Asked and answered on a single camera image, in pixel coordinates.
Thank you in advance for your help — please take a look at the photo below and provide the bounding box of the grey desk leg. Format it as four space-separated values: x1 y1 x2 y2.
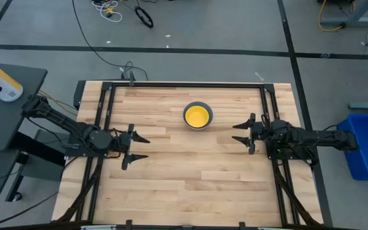
319 0 368 28

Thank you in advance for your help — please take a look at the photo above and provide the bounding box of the yellow plastic bowl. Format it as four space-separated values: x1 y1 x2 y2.
185 105 210 128

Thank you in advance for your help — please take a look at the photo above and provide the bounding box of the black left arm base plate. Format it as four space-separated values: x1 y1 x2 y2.
63 137 111 158

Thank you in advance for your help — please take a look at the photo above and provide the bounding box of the black aluminium table frame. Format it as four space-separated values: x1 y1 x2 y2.
55 80 324 228

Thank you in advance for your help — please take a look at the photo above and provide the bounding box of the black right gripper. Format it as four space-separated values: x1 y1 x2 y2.
231 112 268 155

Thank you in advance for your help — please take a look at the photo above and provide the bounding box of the black box on table edge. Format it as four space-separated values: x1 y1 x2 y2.
73 80 87 110

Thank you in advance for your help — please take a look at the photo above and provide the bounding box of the black cable under table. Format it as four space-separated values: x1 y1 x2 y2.
0 190 59 229

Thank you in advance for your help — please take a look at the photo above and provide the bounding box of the white cable bundle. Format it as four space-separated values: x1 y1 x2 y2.
91 0 123 24

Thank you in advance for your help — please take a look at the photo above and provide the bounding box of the coiled black cable ring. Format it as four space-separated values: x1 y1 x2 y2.
134 6 155 29

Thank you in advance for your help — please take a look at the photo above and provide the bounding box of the dark grey side table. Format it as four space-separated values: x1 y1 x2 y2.
0 61 49 151

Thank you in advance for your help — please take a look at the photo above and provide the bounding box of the grey desk foot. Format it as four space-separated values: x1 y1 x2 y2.
348 100 368 111

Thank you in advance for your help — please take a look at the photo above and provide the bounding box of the thin yellow wire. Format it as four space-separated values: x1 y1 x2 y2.
38 89 79 117

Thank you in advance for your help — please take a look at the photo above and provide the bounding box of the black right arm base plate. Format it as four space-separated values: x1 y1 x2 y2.
264 134 310 161

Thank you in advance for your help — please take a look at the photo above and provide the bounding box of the yellow floor cable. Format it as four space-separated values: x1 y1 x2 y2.
318 0 346 33

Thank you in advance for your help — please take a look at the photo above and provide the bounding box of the long black floor cable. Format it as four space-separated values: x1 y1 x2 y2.
71 0 149 81

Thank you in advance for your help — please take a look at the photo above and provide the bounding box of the grey plastic bowl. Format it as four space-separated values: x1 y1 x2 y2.
182 101 214 131

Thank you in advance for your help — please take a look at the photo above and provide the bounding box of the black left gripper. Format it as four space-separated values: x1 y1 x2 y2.
116 123 151 171

